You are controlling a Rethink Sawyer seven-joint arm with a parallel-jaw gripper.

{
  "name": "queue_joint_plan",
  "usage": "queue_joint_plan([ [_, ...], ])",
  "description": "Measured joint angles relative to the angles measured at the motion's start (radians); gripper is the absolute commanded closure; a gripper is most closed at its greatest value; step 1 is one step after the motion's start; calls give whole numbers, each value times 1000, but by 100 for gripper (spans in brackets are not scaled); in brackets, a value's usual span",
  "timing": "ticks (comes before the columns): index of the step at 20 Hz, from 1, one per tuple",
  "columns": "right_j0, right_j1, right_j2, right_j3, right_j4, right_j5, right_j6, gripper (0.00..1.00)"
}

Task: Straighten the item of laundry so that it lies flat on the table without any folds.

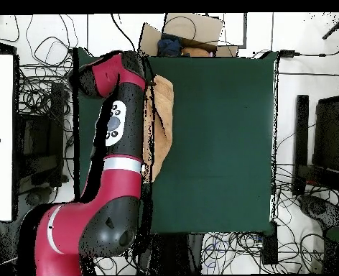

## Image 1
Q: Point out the peach terry towel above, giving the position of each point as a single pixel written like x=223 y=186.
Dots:
x=163 y=115

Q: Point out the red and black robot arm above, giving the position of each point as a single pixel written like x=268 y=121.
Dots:
x=117 y=187

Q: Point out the orange cloth item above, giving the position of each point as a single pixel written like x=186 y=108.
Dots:
x=195 y=52

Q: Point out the dark green table cloth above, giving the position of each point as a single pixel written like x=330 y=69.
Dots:
x=215 y=143

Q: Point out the dark blue garment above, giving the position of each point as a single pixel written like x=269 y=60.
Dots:
x=169 y=46

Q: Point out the black computer tower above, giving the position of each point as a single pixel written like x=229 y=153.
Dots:
x=43 y=143

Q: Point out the cardboard box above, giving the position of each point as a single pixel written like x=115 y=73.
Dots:
x=204 y=28

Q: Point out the black upright bar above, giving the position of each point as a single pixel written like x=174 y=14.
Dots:
x=301 y=138

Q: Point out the black power strip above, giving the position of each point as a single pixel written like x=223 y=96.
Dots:
x=270 y=244

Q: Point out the black power adapter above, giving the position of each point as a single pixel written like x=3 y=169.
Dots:
x=287 y=53

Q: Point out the black monitor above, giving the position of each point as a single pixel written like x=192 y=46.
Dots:
x=329 y=135

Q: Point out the black rod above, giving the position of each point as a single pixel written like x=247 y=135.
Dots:
x=337 y=26

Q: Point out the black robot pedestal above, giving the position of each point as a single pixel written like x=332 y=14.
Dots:
x=175 y=253

